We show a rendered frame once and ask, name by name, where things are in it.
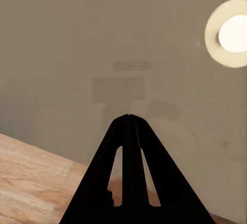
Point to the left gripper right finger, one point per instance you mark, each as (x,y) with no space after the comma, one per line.
(179,203)

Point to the coffee table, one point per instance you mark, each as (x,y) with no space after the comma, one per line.
(68,68)

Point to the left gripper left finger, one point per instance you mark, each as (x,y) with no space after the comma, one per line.
(86,206)

